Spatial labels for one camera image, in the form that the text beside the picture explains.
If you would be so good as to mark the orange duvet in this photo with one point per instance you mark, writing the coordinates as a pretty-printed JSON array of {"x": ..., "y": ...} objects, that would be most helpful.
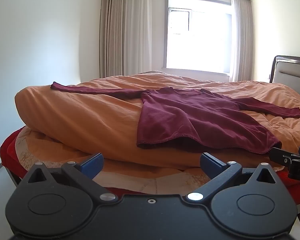
[{"x": 76, "y": 125}]

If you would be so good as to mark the red bed sheet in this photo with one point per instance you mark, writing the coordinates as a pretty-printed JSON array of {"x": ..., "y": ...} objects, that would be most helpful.
[{"x": 9, "y": 157}]

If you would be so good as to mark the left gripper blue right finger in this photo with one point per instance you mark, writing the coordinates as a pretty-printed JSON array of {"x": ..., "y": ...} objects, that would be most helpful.
[{"x": 218, "y": 170}]

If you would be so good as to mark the dark wood padded headboard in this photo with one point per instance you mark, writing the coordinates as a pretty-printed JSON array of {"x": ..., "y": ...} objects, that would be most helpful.
[{"x": 289, "y": 65}]

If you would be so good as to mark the bright window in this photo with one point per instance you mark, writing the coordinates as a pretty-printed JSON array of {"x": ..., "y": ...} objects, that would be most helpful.
[{"x": 200, "y": 36}]

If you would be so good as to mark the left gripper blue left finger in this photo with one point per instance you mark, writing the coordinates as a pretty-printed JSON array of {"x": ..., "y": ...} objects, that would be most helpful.
[{"x": 86, "y": 170}]

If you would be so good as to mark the maroon long sleeve shirt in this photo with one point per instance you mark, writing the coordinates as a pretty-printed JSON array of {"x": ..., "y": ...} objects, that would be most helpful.
[{"x": 196, "y": 120}]

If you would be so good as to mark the beige curtain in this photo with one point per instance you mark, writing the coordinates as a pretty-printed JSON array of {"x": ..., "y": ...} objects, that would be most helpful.
[
  {"x": 243, "y": 17},
  {"x": 125, "y": 37}
]

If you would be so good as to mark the beige left curtain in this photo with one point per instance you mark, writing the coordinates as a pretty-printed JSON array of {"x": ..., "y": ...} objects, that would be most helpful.
[{"x": 125, "y": 37}]

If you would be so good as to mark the beige right curtain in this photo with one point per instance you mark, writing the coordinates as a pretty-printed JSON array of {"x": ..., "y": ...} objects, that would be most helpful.
[{"x": 243, "y": 17}]

